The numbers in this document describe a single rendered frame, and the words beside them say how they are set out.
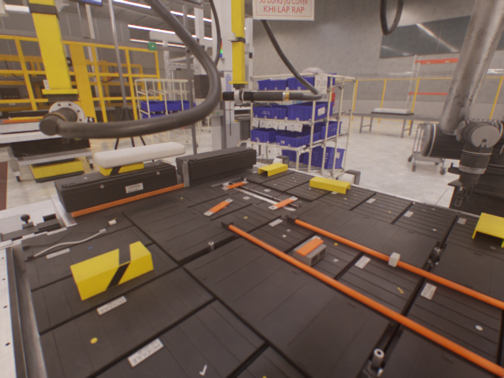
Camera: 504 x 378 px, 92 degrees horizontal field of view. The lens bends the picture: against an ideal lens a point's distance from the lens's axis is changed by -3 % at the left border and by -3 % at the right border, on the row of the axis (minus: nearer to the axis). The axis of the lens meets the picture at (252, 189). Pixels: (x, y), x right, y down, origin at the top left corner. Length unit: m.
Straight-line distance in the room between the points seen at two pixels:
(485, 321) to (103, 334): 0.69
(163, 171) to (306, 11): 1.08
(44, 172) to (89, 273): 4.97
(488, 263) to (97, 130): 0.91
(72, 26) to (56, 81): 15.29
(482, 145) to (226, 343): 1.35
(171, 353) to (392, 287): 0.46
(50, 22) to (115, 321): 0.74
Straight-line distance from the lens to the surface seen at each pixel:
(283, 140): 3.56
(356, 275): 0.65
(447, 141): 1.79
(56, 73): 0.89
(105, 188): 1.07
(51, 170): 5.57
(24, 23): 15.87
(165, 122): 0.51
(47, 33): 0.91
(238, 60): 1.39
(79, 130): 0.55
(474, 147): 1.52
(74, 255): 0.81
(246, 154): 1.40
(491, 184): 1.89
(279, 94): 1.33
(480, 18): 1.63
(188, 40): 0.75
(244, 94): 1.38
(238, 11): 1.43
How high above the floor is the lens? 1.39
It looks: 20 degrees down
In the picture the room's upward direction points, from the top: straight up
